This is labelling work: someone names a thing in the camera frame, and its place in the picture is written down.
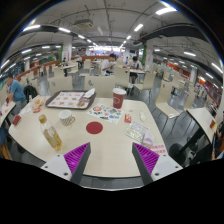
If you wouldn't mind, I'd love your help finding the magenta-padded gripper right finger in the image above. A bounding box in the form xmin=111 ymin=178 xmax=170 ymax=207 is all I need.
xmin=131 ymin=142 xmax=184 ymax=186

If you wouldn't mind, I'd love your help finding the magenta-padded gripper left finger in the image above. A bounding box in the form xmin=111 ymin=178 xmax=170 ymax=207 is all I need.
xmin=40 ymin=142 xmax=92 ymax=185

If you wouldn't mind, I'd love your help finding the clear bottle with yellow cap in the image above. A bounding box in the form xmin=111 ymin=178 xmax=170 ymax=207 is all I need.
xmin=38 ymin=114 xmax=64 ymax=151

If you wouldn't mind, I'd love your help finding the red-lettered table sticker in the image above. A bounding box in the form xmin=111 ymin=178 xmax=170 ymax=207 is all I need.
xmin=151 ymin=143 xmax=168 ymax=155

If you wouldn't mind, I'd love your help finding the clear plastic packet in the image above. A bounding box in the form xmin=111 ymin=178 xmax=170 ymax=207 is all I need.
xmin=124 ymin=120 xmax=155 ymax=148

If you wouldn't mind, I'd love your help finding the brown houndstooth white mug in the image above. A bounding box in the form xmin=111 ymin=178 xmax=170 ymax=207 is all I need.
xmin=58 ymin=109 xmax=77 ymax=127

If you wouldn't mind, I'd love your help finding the flat round red coaster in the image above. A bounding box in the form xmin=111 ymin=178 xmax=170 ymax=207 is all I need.
xmin=85 ymin=121 xmax=104 ymax=135

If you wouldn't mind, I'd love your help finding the beige neighbouring table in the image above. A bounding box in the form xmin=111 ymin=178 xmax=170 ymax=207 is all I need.
xmin=185 ymin=107 xmax=218 ymax=144
xmin=0 ymin=100 xmax=17 ymax=128

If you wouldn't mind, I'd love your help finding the red wallet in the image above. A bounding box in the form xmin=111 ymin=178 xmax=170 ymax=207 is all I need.
xmin=11 ymin=115 xmax=22 ymax=127

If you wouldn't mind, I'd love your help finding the crumpled food wrapper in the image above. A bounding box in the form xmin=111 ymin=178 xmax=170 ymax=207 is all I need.
xmin=29 ymin=95 xmax=46 ymax=114

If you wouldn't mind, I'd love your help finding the dark brown food tray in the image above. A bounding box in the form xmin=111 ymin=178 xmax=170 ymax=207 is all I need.
xmin=45 ymin=90 xmax=97 ymax=111

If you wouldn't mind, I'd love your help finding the colourful printed paper sheet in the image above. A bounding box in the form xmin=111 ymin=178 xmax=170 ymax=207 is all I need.
xmin=86 ymin=103 xmax=125 ymax=125

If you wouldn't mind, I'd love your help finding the black backpack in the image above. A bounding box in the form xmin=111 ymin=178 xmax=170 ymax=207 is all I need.
xmin=22 ymin=84 xmax=39 ymax=103

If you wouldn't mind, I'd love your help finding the red paper cup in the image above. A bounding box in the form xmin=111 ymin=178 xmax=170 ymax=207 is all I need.
xmin=111 ymin=87 xmax=128 ymax=110

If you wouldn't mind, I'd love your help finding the group of beige chairs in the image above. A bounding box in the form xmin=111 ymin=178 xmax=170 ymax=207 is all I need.
xmin=19 ymin=59 xmax=209 ymax=134

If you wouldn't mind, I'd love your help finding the group of ceiling lights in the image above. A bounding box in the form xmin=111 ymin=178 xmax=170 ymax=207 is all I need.
xmin=0 ymin=6 xmax=224 ymax=81

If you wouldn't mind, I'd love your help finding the ceiling air conditioning unit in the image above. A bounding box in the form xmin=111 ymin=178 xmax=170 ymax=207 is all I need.
xmin=73 ymin=18 xmax=94 ymax=29

